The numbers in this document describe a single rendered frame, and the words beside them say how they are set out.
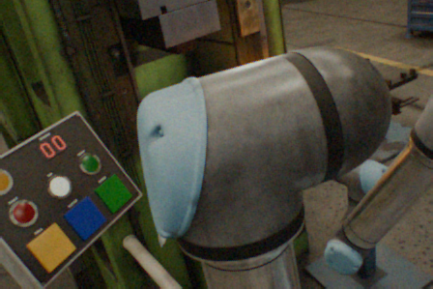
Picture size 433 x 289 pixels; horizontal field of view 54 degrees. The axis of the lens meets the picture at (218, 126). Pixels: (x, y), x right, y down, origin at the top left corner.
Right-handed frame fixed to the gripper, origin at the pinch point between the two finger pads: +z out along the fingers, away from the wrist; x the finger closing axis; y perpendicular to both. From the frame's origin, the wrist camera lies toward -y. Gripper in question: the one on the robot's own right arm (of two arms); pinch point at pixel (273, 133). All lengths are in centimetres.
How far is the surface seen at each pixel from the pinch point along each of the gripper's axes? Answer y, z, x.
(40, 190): -9, 11, -59
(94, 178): -4.6, 13.8, -46.7
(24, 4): -46, 41, -42
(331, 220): 101, 50, 72
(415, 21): 82, 187, 377
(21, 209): -9, 8, -64
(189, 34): -27.4, 26.9, -3.5
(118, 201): 2.3, 10.0, -43.9
